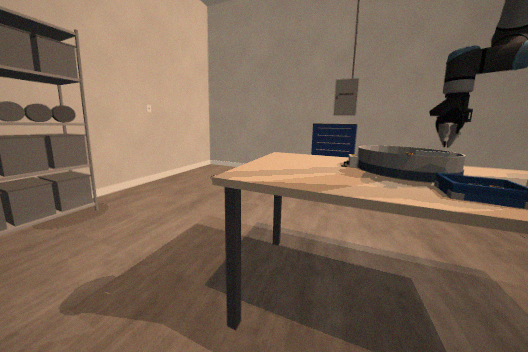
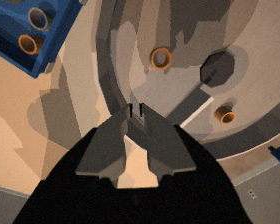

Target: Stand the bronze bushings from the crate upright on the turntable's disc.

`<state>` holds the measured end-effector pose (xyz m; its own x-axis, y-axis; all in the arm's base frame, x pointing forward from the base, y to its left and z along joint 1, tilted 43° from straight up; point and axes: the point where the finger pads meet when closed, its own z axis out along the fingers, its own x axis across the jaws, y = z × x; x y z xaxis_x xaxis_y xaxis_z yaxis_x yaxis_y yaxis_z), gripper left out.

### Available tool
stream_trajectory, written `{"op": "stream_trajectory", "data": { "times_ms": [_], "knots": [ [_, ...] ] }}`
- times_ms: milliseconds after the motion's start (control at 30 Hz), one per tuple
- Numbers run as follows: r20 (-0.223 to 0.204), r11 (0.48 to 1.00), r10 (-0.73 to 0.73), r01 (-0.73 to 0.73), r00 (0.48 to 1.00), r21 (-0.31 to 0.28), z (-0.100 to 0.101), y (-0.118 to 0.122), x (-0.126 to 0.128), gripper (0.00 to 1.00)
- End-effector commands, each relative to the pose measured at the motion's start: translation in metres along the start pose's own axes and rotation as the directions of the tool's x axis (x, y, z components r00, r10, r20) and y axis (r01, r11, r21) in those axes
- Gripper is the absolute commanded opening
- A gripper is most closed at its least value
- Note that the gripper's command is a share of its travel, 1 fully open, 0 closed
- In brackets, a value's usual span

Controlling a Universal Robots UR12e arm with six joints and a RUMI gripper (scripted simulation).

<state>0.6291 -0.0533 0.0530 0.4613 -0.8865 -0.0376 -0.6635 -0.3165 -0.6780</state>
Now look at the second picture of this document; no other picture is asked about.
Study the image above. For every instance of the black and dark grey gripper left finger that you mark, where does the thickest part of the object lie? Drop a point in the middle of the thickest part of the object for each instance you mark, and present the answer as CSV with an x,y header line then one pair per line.
x,y
100,153

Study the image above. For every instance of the bronze bushing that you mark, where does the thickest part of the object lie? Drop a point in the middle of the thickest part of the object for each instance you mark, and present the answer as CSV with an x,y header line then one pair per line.
x,y
26,46
166,62
221,112

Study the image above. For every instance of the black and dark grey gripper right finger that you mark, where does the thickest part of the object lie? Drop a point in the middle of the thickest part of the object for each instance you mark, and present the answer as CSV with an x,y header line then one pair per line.
x,y
171,150

